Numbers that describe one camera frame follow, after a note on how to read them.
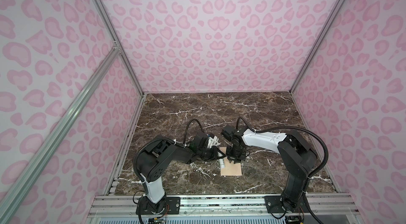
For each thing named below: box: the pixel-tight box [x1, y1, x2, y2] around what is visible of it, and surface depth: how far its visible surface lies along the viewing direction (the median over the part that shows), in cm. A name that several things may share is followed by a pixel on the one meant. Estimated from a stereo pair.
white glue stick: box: [218, 158, 226, 169], surface depth 86 cm
